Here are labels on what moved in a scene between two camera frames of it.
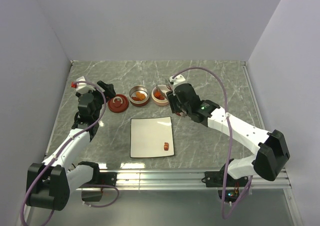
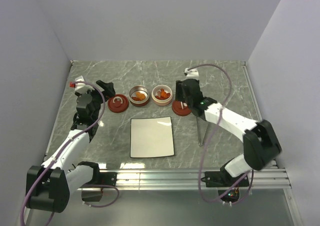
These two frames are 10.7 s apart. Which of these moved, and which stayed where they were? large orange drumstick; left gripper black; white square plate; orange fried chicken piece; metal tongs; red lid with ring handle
Moved: large orange drumstick; metal tongs
Stayed: orange fried chicken piece; white square plate; red lid with ring handle; left gripper black
